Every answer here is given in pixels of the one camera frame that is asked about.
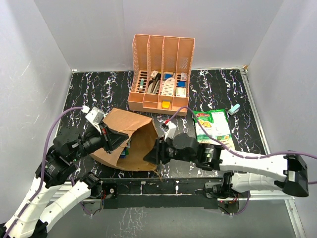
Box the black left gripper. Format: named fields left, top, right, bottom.
left=70, top=119, right=130, bottom=161

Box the blue cookie snack bag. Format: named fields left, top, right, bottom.
left=119, top=140, right=131, bottom=158

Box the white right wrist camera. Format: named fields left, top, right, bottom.
left=161, top=119, right=176, bottom=141

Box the black mounting rail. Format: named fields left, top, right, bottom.
left=102, top=178, right=222, bottom=209

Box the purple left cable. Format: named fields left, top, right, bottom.
left=3, top=106, right=86, bottom=238

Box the green chips bag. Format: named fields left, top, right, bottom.
left=194, top=109, right=235, bottom=150

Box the purple cable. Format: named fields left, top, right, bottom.
left=3, top=106, right=86, bottom=238
left=170, top=106, right=317, bottom=216

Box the orange plastic desk organizer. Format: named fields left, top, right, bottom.
left=128, top=34, right=195, bottom=116

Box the white label card pack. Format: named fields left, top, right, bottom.
left=161, top=77, right=175, bottom=96

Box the yellow sticky note block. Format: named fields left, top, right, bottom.
left=161, top=101, right=170, bottom=109

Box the white glue stick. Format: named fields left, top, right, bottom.
left=139, top=79, right=145, bottom=90

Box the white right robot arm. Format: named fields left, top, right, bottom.
left=144, top=133, right=309, bottom=198

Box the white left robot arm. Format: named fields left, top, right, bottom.
left=0, top=122, right=129, bottom=238

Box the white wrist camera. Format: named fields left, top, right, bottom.
left=85, top=107, right=105, bottom=126
left=161, top=119, right=176, bottom=141

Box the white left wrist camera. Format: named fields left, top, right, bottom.
left=85, top=107, right=105, bottom=126

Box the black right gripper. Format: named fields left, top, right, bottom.
left=144, top=134, right=196, bottom=164

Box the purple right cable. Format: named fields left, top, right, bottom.
left=170, top=106, right=317, bottom=216

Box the brown paper bag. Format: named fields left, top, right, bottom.
left=92, top=108, right=158, bottom=179

